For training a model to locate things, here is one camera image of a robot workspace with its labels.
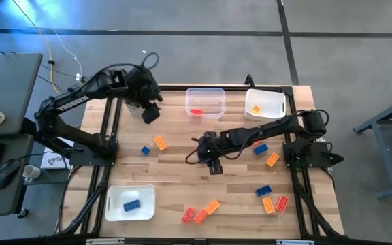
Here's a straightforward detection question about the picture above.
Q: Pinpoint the clear plastic bin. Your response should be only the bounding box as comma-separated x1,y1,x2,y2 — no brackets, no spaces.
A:
184,87,227,120

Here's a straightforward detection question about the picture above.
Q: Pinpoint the yellow toy building block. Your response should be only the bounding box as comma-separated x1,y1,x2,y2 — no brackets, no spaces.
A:
203,199,221,216
265,152,281,168
153,135,167,152
261,196,276,215

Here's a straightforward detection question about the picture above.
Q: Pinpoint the grey-blue metal desk frame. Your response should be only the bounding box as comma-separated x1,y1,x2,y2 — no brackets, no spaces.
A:
353,92,392,201

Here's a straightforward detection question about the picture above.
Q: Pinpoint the black computer mouse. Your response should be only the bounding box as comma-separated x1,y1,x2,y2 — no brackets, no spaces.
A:
0,159,22,190

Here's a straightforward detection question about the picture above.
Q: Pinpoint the white cup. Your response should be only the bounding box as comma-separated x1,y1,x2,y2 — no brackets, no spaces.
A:
22,164,42,183

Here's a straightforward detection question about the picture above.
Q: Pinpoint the triangle-patterned planter pot with plant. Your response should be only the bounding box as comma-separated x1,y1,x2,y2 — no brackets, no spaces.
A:
125,101,146,120

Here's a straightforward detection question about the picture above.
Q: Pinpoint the white printed paper sheet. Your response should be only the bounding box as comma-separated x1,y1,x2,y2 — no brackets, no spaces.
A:
39,137,76,170

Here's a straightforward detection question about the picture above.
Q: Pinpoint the white plastic bin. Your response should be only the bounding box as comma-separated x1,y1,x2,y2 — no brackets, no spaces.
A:
104,184,157,223
244,88,287,123

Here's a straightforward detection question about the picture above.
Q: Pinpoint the yellow cable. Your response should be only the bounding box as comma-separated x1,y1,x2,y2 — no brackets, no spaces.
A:
11,0,63,95

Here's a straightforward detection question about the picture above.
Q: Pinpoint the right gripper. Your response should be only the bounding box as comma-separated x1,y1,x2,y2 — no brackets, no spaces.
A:
195,131,229,176

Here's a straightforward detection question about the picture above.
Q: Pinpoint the blue toy building block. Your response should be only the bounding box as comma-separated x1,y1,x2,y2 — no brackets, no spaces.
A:
252,143,270,156
255,184,273,197
122,199,142,212

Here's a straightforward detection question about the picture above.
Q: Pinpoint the silver metal bracket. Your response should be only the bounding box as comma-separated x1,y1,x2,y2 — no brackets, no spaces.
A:
85,238,126,245
276,239,315,245

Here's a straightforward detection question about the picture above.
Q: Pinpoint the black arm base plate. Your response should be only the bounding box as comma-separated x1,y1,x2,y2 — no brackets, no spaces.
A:
282,137,345,170
68,139,119,167

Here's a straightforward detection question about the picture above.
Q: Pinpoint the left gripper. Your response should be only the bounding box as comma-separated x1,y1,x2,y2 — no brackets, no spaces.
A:
125,65,165,125

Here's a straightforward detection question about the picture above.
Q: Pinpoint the black aluminium table frame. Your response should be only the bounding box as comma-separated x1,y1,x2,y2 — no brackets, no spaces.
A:
54,73,345,245

